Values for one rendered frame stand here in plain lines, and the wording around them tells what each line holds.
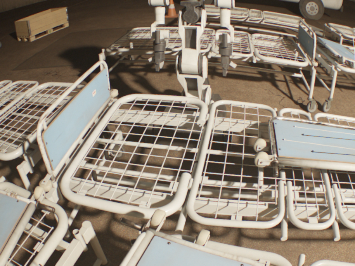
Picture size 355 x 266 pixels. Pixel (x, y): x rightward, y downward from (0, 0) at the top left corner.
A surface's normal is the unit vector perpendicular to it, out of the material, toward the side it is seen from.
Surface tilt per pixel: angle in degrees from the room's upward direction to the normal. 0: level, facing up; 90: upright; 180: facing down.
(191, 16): 90
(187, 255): 7
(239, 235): 0
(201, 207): 90
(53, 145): 90
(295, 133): 4
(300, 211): 90
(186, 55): 66
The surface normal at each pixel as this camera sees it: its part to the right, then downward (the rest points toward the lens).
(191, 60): -0.23, 0.18
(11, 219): 0.04, -0.80
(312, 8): -0.11, 0.58
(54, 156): 0.97, 0.10
